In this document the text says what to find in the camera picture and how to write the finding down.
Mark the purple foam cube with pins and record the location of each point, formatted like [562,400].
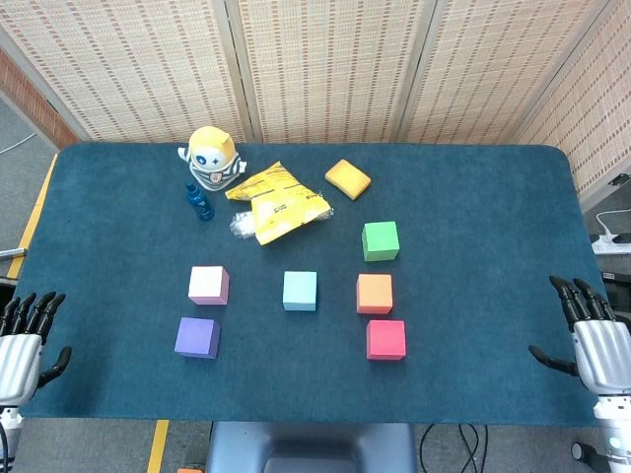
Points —
[196,337]

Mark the light blue foam cube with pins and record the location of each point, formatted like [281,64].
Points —
[300,290]

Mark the red foam cube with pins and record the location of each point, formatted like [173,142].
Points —
[386,340]

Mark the white power strip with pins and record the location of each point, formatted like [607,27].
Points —
[609,244]

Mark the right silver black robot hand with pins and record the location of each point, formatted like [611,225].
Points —
[604,350]

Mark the blue spray bottle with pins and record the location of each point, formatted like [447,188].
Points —
[199,203]

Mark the bundle of clear straws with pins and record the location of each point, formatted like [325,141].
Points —
[241,226]

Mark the black round floor object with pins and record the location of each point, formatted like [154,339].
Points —
[581,451]

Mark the small orange object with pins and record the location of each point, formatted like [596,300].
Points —
[189,470]

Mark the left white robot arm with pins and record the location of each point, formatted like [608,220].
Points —
[10,426]

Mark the pink foam cube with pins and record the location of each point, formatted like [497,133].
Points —
[207,286]

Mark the black box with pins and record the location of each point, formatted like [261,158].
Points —
[616,276]

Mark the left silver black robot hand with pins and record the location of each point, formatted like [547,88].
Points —
[20,355]

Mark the grey robot torso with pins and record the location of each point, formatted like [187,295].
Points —
[310,448]

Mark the yellow snack bag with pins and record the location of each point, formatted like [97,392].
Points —
[278,204]

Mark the black screen bracket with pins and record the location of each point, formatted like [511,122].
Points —
[620,180]

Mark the teal felt table cloth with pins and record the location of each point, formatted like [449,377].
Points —
[443,222]

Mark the green foam cube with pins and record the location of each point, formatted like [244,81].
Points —
[379,240]

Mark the orange foam cube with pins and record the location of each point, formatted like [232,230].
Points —
[374,293]

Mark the yellow plush robot toy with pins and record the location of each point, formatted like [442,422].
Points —
[212,157]

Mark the metal rod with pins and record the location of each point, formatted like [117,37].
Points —
[12,252]

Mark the yellow sponge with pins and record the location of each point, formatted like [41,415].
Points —
[347,178]

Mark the woven bamboo folding screen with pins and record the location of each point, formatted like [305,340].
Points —
[325,69]

